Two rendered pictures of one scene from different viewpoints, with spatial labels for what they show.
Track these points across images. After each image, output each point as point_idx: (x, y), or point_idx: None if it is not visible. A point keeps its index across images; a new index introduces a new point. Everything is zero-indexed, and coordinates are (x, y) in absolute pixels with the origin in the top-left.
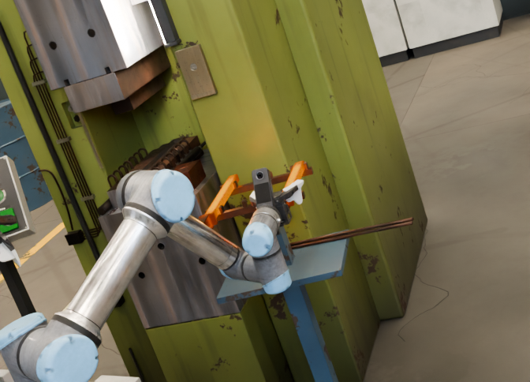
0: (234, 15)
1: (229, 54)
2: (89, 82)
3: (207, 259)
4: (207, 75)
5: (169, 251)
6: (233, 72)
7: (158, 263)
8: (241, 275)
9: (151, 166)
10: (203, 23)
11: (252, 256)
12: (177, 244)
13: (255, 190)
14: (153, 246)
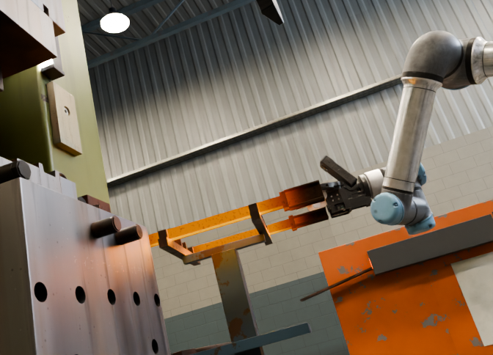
0: (93, 103)
1: (87, 130)
2: None
3: (419, 166)
4: (78, 130)
5: (122, 312)
6: (89, 149)
7: (106, 336)
8: (414, 205)
9: None
10: (71, 85)
11: (417, 185)
12: (130, 301)
13: (341, 166)
14: (101, 293)
